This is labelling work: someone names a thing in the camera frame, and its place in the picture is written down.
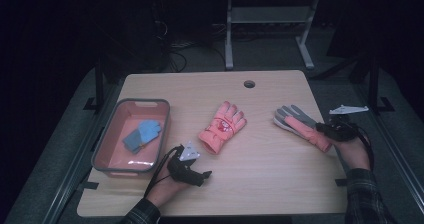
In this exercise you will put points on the pink basin with grey rim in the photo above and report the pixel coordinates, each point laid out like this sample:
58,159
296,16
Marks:
110,150

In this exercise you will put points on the grey and pink glove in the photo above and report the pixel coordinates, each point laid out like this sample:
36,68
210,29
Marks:
305,130

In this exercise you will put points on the person's left hand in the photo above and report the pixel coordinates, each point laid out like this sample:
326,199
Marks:
163,190

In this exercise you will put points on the round dark table grommet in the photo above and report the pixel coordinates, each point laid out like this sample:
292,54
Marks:
249,84

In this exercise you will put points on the coral pink padded glove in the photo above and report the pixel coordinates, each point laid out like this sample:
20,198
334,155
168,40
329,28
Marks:
221,127

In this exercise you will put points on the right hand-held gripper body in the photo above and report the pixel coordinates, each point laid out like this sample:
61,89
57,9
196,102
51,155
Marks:
343,130

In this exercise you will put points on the white metal stand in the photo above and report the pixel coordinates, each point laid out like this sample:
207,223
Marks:
270,15

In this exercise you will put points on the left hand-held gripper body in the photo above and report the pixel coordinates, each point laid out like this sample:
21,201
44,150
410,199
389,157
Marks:
183,172

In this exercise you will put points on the person's right hand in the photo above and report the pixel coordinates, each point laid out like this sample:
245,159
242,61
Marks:
355,154

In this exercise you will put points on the blue knit glove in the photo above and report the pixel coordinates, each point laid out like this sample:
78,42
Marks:
143,134

